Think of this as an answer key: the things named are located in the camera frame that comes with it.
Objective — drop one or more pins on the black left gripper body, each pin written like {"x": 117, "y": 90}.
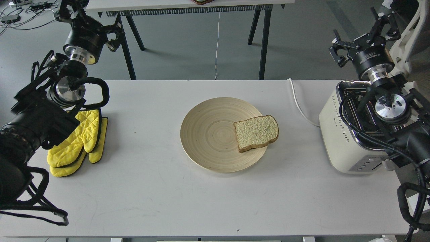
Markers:
{"x": 86, "y": 40}

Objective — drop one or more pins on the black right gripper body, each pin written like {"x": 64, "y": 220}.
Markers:
{"x": 371, "y": 59}

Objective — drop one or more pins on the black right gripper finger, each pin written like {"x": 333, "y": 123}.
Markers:
{"x": 382, "y": 20}
{"x": 342, "y": 51}

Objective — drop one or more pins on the slice of bread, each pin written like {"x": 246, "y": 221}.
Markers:
{"x": 256, "y": 132}

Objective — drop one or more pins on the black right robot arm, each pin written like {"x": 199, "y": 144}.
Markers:
{"x": 403, "y": 118}

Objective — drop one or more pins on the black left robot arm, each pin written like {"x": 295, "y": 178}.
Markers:
{"x": 46, "y": 111}

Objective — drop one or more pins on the cream white toaster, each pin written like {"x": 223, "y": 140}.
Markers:
{"x": 346, "y": 153}

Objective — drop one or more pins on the background table with black legs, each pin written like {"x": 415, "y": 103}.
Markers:
{"x": 130, "y": 8}

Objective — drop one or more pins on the white office chair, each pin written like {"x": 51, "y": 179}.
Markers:
{"x": 411, "y": 52}

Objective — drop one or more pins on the brown object on background table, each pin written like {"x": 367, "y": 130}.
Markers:
{"x": 201, "y": 2}

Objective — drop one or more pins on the upper yellow oven mitt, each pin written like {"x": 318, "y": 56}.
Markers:
{"x": 84, "y": 138}

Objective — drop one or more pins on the yellow oven mitt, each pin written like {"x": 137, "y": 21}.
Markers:
{"x": 94, "y": 156}
{"x": 84, "y": 138}

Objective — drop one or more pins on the lower yellow oven mitt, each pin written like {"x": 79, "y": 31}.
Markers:
{"x": 94, "y": 156}

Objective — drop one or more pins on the round bamboo plate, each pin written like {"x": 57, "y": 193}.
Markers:
{"x": 208, "y": 135}

